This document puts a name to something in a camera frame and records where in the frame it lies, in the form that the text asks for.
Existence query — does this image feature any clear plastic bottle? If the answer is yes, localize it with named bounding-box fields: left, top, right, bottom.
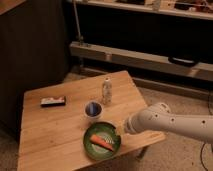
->
left=102, top=78, right=112, bottom=105

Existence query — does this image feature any white cup blue interior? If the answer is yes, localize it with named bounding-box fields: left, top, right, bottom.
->
left=85, top=101, right=102, bottom=120

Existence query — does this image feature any black handle on rail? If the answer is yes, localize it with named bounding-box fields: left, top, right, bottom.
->
left=168, top=57, right=199, bottom=67

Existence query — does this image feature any metal shelf rail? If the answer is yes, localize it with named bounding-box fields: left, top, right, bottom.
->
left=69, top=41, right=213, bottom=81

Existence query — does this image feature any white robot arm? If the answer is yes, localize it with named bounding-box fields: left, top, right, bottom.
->
left=124, top=102, right=213, bottom=144

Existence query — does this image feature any green ceramic bowl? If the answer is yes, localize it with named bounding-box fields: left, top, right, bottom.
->
left=83, top=122, right=121, bottom=161

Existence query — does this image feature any vertical metal pole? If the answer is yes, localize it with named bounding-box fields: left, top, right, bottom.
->
left=73, top=0, right=83, bottom=45

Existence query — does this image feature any orange carrot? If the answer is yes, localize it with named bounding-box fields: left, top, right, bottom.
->
left=90, top=135, right=113, bottom=151

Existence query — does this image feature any wooden table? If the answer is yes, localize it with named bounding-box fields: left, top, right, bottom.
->
left=17, top=71, right=165, bottom=171

